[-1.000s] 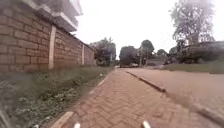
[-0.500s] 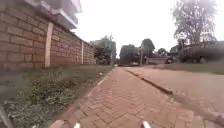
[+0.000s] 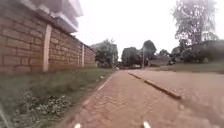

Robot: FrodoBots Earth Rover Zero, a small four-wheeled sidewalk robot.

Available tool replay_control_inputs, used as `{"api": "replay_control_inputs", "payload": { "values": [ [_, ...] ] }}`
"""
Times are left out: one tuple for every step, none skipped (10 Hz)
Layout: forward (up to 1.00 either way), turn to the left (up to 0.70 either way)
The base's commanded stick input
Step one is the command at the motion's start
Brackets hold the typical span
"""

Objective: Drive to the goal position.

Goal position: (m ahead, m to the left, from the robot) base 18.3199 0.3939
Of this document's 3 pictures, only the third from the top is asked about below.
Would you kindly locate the robot's own part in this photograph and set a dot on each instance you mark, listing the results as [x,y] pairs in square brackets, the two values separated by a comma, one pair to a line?
[77,125]
[146,124]

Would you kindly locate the thin pole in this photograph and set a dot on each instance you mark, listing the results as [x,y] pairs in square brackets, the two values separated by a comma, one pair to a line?
[143,60]

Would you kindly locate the dark round tree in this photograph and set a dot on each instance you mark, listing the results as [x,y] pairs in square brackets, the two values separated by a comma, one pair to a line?
[130,56]

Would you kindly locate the dark tall tree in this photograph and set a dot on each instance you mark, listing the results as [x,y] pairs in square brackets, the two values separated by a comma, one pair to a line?
[149,48]

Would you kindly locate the grass verge with weeds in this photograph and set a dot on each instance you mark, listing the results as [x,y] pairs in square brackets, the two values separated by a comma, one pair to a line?
[43,90]

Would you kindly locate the grass strip beyond road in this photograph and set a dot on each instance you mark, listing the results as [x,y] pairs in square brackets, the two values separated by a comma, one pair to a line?
[193,66]

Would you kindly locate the multi-storey brick building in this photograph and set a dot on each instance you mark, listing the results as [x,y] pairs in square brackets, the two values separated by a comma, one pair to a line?
[63,13]

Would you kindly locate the pale kerb edge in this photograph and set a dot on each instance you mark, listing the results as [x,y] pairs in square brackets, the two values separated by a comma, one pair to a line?
[103,83]

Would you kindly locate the red brick boundary wall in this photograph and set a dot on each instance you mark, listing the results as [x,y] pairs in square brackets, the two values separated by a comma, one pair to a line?
[26,46]

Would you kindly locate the tall leafy tree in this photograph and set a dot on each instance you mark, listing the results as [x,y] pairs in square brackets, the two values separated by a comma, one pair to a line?
[195,20]

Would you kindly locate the dark hedge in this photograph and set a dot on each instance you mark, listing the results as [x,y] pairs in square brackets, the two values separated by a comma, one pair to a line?
[200,51]

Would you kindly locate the reddish brick road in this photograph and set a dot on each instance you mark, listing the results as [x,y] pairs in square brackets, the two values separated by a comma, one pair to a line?
[200,86]

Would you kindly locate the red brick path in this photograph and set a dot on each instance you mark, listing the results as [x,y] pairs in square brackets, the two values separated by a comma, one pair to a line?
[123,100]

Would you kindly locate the dark kerb strip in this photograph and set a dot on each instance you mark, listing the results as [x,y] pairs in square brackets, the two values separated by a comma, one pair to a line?
[160,88]

